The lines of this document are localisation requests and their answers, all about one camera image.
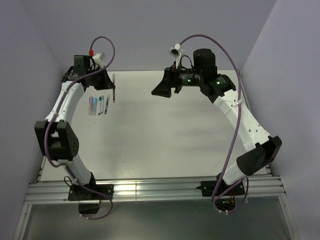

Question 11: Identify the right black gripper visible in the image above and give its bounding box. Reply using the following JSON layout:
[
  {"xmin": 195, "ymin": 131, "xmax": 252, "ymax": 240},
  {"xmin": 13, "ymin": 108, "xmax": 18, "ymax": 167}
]
[{"xmin": 151, "ymin": 60, "xmax": 203, "ymax": 98}]

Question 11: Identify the red gel pen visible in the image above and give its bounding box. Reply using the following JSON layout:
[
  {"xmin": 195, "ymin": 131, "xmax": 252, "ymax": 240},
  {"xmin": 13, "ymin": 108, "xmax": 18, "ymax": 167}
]
[{"xmin": 112, "ymin": 80, "xmax": 116, "ymax": 103}]

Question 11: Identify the pink highlighter pen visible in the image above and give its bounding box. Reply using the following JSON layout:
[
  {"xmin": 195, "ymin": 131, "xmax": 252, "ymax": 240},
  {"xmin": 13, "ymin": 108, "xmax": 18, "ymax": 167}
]
[{"xmin": 88, "ymin": 96, "xmax": 93, "ymax": 115}]

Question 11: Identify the white teal marker pen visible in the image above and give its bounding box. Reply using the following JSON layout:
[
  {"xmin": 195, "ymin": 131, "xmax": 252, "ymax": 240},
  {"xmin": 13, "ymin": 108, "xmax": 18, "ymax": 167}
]
[{"xmin": 97, "ymin": 96, "xmax": 103, "ymax": 115}]

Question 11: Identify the light blue highlighter pen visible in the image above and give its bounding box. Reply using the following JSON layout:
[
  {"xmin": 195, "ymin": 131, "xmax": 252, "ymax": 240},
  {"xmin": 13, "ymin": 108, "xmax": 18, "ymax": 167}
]
[{"xmin": 91, "ymin": 97, "xmax": 98, "ymax": 116}]

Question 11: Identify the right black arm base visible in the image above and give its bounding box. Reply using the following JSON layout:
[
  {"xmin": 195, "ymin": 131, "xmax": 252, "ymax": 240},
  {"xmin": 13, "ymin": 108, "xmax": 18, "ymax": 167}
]
[{"xmin": 196, "ymin": 180, "xmax": 246, "ymax": 215}]

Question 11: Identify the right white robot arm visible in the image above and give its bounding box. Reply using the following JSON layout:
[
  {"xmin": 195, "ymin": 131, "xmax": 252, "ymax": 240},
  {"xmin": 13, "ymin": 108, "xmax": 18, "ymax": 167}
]
[{"xmin": 151, "ymin": 44, "xmax": 282, "ymax": 195}]

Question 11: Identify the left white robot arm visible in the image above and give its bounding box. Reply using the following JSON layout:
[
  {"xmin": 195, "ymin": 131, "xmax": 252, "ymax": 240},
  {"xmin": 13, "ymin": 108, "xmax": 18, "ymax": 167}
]
[{"xmin": 34, "ymin": 51, "xmax": 115, "ymax": 200}]

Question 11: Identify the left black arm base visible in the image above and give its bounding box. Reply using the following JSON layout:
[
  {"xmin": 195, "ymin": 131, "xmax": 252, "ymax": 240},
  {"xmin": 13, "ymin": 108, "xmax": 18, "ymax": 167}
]
[{"xmin": 63, "ymin": 175, "xmax": 114, "ymax": 220}]

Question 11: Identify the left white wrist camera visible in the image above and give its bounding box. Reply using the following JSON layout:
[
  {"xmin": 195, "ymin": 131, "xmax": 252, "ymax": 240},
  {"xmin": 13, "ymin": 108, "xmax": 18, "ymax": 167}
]
[{"xmin": 88, "ymin": 50, "xmax": 105, "ymax": 70}]

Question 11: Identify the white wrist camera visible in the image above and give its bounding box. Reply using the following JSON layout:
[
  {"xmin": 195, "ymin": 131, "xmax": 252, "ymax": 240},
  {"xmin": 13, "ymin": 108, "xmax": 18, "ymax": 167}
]
[
  {"xmin": 88, "ymin": 50, "xmax": 105, "ymax": 70},
  {"xmin": 169, "ymin": 43, "xmax": 185, "ymax": 69}
]

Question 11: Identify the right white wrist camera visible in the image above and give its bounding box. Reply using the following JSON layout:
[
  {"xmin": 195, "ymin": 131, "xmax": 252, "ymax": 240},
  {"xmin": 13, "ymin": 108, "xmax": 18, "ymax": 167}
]
[{"xmin": 169, "ymin": 43, "xmax": 185, "ymax": 69}]

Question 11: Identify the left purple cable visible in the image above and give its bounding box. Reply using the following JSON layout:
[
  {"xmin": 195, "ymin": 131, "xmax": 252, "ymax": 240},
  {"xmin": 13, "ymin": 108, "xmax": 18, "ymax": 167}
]
[{"xmin": 43, "ymin": 35, "xmax": 116, "ymax": 221}]

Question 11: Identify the aluminium frame rail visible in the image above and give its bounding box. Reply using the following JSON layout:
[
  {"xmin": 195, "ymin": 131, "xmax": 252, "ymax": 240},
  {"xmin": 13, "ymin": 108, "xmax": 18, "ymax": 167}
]
[{"xmin": 24, "ymin": 174, "xmax": 286, "ymax": 205}]

